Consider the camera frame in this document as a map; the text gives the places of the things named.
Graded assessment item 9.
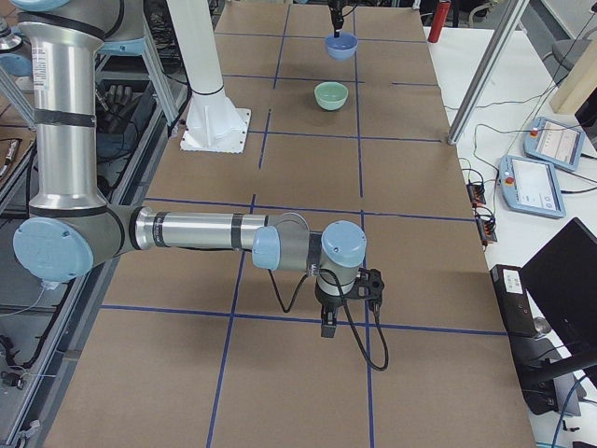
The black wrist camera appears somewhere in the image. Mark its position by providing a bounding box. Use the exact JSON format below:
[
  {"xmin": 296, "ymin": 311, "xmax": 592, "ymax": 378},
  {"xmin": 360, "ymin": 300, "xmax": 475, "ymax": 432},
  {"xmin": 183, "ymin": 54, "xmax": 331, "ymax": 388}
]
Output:
[{"xmin": 345, "ymin": 268, "xmax": 384, "ymax": 302}]

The green bowl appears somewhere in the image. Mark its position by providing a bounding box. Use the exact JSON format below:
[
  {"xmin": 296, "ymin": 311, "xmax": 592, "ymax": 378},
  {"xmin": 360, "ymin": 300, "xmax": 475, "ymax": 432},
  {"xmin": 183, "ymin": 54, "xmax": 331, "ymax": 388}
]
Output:
[{"xmin": 313, "ymin": 81, "xmax": 349, "ymax": 111}]

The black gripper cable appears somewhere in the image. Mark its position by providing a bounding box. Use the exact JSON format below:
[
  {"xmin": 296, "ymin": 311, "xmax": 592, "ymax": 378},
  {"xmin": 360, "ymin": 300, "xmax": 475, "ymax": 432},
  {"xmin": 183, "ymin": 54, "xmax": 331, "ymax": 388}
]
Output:
[{"xmin": 268, "ymin": 268, "xmax": 390, "ymax": 372}]

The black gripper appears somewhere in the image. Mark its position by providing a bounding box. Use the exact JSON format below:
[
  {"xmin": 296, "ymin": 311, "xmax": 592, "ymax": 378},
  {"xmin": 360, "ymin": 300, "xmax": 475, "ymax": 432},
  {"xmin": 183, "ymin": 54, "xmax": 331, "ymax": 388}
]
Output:
[
  {"xmin": 315, "ymin": 275, "xmax": 342, "ymax": 338},
  {"xmin": 327, "ymin": 0, "xmax": 346, "ymax": 38}
]

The orange black connector block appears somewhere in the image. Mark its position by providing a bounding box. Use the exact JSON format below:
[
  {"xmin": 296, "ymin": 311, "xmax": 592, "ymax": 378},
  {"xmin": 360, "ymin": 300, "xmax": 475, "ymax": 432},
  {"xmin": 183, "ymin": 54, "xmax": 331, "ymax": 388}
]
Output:
[{"xmin": 466, "ymin": 181, "xmax": 486, "ymax": 206}]

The black computer box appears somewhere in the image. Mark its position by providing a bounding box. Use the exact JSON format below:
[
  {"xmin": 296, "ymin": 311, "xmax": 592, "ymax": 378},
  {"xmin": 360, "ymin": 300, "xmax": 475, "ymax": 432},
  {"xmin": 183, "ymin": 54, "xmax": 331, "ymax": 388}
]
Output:
[{"xmin": 490, "ymin": 264, "xmax": 580, "ymax": 416}]

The far teach pendant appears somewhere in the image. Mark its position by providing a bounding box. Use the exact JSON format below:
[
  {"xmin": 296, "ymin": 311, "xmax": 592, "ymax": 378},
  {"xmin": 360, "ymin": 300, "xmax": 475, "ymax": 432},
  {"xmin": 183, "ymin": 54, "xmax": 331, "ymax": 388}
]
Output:
[{"xmin": 523, "ymin": 117, "xmax": 586, "ymax": 173}]

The teach pendant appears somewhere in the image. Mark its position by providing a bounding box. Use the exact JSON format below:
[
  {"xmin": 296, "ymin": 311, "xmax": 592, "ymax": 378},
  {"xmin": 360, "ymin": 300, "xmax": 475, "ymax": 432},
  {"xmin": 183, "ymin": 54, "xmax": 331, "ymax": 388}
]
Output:
[
  {"xmin": 498, "ymin": 155, "xmax": 566, "ymax": 218},
  {"xmin": 523, "ymin": 117, "xmax": 586, "ymax": 173}
]

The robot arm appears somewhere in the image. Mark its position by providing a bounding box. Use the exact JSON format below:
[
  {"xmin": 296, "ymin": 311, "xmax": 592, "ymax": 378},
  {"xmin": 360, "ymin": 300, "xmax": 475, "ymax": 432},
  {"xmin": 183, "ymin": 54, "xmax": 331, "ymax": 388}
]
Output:
[{"xmin": 13, "ymin": 1, "xmax": 375, "ymax": 337}]

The aluminium frame post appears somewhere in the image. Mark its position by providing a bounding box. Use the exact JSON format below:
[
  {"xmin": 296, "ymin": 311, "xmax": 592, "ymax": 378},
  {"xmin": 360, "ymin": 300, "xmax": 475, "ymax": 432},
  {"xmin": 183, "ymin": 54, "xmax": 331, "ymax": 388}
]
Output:
[{"xmin": 447, "ymin": 0, "xmax": 530, "ymax": 146}]

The red cylinder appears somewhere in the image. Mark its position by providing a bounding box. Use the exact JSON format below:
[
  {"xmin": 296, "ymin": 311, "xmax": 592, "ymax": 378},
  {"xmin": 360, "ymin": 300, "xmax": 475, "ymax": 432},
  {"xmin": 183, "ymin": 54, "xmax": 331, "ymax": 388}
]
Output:
[{"xmin": 427, "ymin": 0, "xmax": 451, "ymax": 43}]

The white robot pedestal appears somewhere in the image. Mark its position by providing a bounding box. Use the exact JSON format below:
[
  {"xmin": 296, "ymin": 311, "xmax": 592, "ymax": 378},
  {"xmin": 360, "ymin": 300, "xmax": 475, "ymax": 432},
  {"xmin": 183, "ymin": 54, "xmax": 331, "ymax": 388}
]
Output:
[{"xmin": 167, "ymin": 0, "xmax": 251, "ymax": 154}]

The blue bowl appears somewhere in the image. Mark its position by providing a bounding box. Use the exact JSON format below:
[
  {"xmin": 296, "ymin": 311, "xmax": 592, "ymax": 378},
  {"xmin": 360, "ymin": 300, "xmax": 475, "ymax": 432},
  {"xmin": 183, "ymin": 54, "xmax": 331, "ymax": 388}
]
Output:
[{"xmin": 325, "ymin": 33, "xmax": 358, "ymax": 61}]

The near teach pendant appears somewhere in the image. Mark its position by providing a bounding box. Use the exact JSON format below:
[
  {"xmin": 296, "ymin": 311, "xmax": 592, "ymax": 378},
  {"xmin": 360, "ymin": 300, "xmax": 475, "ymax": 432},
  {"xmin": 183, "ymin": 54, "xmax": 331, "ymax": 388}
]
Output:
[{"xmin": 498, "ymin": 155, "xmax": 566, "ymax": 218}]

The black monitor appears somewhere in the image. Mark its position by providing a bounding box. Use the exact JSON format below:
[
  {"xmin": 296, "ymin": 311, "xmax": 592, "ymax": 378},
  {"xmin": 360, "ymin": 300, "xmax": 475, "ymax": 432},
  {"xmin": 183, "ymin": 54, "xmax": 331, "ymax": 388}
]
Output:
[{"xmin": 520, "ymin": 217, "xmax": 597, "ymax": 346}]

